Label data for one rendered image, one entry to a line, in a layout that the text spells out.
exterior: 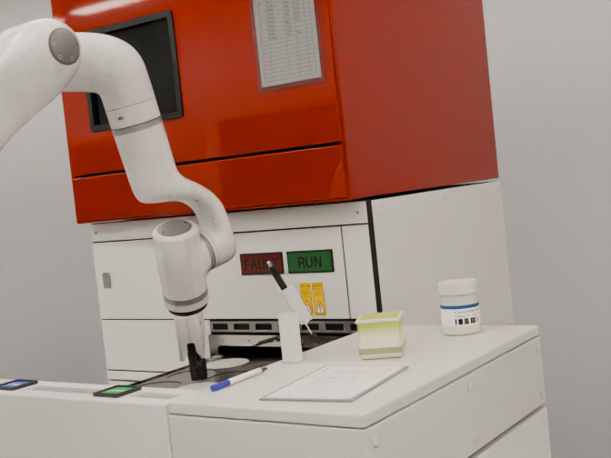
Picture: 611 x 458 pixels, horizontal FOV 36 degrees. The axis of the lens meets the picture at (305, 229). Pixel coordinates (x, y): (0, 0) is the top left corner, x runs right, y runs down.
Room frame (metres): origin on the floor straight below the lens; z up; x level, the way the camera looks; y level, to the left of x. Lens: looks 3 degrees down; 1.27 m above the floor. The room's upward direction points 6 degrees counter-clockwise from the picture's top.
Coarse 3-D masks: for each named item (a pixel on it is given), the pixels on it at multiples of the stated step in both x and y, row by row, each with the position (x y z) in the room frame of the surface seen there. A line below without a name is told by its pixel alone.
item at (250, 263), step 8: (248, 256) 2.07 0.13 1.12; (256, 256) 2.06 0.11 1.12; (264, 256) 2.04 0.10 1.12; (272, 256) 2.03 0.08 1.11; (280, 256) 2.02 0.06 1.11; (248, 264) 2.07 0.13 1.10; (256, 264) 2.06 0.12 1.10; (264, 264) 2.05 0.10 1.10; (280, 264) 2.02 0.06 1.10; (248, 272) 2.07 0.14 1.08; (256, 272) 2.06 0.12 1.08; (264, 272) 2.05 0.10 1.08
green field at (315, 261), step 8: (288, 256) 2.01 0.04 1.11; (296, 256) 1.99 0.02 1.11; (304, 256) 1.98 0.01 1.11; (312, 256) 1.97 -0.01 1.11; (320, 256) 1.96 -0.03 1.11; (328, 256) 1.95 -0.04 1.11; (296, 264) 1.99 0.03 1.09; (304, 264) 1.98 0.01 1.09; (312, 264) 1.97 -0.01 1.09; (320, 264) 1.96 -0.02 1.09; (328, 264) 1.95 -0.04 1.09
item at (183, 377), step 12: (216, 360) 2.03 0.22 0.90; (252, 360) 1.99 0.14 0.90; (264, 360) 1.98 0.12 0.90; (276, 360) 1.97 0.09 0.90; (180, 372) 1.94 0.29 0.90; (216, 372) 1.91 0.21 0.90; (228, 372) 1.89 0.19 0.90; (240, 372) 1.88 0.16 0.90; (144, 384) 1.85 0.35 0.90; (156, 384) 1.84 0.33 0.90; (168, 384) 1.83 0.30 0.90; (180, 384) 1.82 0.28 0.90
